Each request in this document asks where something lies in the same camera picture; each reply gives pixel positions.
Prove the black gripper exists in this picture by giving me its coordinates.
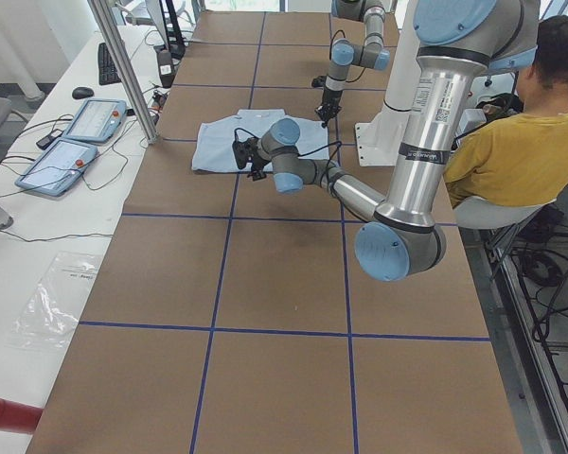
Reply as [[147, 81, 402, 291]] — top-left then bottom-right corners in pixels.
[[311, 76, 345, 129], [232, 137, 268, 181]]

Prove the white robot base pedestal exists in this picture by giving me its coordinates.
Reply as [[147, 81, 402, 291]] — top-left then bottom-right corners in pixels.
[[355, 0, 421, 166]]

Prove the aluminium frame post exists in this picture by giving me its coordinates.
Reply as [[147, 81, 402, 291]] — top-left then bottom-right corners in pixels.
[[87, 0, 158, 145]]

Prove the light blue button shirt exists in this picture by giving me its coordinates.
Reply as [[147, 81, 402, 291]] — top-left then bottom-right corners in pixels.
[[191, 109, 328, 173]]

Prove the person in yellow shirt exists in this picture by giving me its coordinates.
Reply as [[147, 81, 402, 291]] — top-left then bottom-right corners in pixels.
[[443, 15, 568, 207]]

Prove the teach pendant tablet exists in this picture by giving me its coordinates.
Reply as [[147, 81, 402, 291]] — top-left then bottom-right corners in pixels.
[[15, 138, 98, 197], [62, 97, 127, 144]]

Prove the upper teach pendant tablet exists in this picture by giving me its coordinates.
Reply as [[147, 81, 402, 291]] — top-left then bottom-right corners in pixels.
[[62, 97, 127, 144]]

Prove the red cylinder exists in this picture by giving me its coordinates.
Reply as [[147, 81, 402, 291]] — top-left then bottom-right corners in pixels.
[[0, 398, 44, 435]]

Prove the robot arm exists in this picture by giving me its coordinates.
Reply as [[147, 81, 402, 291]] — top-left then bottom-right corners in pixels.
[[312, 0, 392, 128], [232, 1, 540, 281]]

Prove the black computer mouse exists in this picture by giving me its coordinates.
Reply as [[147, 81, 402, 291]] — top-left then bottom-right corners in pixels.
[[71, 86, 95, 100]]

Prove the clear plastic bag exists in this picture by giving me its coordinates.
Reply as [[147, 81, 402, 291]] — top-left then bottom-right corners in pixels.
[[6, 252, 103, 352]]

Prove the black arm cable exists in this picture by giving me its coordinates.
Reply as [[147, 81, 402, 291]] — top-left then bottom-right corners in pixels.
[[233, 127, 345, 190]]

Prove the lower teach pendant tablet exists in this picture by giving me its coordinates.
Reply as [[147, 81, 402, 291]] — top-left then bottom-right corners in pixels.
[[15, 138, 98, 197]]

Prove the white plastic chair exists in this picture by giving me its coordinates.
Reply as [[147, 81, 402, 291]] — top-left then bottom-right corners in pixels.
[[453, 196, 551, 230]]

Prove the black keyboard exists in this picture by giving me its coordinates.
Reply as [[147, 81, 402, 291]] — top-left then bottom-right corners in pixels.
[[98, 43, 120, 85]]

